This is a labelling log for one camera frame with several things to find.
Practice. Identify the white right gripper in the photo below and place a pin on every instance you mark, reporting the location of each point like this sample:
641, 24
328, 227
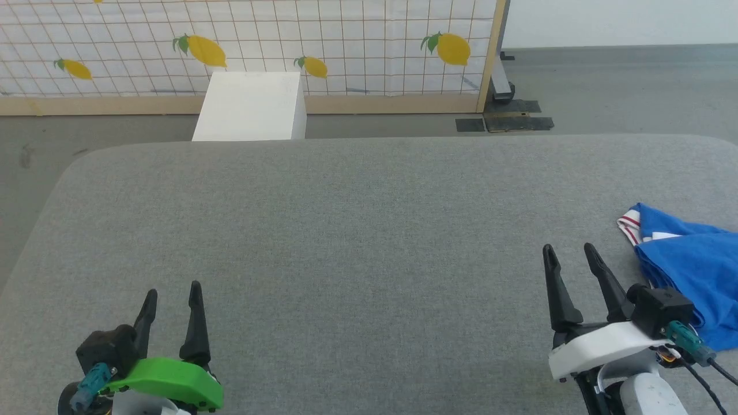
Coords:
599, 349

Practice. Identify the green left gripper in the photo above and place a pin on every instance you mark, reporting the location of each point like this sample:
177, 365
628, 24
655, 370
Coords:
167, 380

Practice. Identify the blue white basketball jersey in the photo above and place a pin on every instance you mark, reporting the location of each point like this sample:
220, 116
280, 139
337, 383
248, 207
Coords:
703, 265

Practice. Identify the large black floor mat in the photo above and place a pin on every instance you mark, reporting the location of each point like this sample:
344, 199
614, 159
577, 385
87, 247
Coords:
519, 124

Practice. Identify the small black floor mat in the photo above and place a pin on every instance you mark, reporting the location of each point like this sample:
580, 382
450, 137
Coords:
470, 125

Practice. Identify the grey metal panel stand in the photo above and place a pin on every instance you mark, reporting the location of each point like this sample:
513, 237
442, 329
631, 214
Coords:
500, 80

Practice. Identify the white box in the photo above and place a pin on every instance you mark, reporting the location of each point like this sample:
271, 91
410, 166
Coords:
251, 106

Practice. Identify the lemon print tile backdrop panel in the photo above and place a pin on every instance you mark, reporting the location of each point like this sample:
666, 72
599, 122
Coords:
346, 34

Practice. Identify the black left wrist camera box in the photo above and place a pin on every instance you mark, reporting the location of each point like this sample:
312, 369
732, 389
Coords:
106, 349

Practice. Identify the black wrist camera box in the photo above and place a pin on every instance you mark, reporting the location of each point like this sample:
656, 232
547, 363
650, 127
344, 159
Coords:
660, 308
106, 349

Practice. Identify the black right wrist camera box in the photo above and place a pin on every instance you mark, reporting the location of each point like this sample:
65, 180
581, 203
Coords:
660, 308

